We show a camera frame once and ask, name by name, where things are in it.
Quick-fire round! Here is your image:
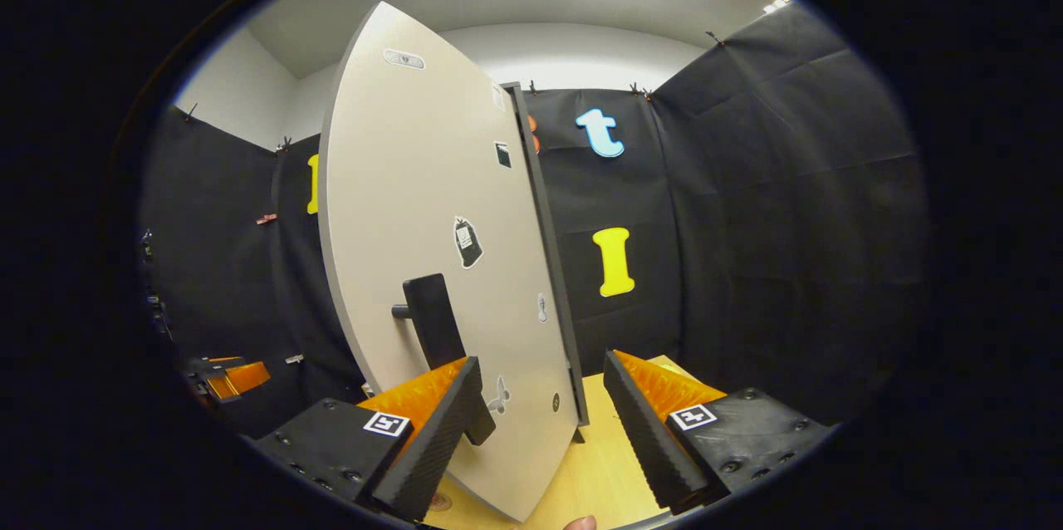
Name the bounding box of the black backdrop cloth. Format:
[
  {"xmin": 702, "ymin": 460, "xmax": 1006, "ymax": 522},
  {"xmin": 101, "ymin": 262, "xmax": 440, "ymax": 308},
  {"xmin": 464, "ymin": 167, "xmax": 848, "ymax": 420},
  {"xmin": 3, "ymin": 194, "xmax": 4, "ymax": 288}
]
[{"xmin": 137, "ymin": 2, "xmax": 929, "ymax": 441}]

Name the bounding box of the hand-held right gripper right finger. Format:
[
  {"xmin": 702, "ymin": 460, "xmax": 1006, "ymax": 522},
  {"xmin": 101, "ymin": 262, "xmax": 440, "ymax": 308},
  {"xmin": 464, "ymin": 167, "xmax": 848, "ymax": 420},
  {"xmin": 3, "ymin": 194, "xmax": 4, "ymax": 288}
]
[{"xmin": 602, "ymin": 350, "xmax": 834, "ymax": 514}]

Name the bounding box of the grey cabinet door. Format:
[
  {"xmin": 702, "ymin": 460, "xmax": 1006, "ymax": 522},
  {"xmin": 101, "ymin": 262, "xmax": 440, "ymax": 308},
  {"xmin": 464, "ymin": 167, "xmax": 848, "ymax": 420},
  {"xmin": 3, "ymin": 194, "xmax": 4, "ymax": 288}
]
[{"xmin": 318, "ymin": 1, "xmax": 584, "ymax": 523}]

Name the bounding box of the black door handle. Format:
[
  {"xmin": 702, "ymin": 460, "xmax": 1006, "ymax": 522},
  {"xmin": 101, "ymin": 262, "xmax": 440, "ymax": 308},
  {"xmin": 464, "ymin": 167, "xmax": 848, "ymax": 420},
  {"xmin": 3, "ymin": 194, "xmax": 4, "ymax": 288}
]
[{"xmin": 392, "ymin": 273, "xmax": 497, "ymax": 447}]

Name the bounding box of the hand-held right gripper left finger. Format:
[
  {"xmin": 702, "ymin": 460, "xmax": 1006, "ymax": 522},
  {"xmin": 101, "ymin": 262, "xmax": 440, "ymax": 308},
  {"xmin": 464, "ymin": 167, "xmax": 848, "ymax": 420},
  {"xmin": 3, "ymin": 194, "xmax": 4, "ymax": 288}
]
[{"xmin": 249, "ymin": 356, "xmax": 485, "ymax": 523}]

